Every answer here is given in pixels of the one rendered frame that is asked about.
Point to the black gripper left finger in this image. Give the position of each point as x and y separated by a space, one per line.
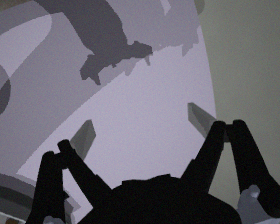
48 201

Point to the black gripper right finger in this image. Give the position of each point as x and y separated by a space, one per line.
259 203

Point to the grey round turning table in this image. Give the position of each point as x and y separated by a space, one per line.
18 206

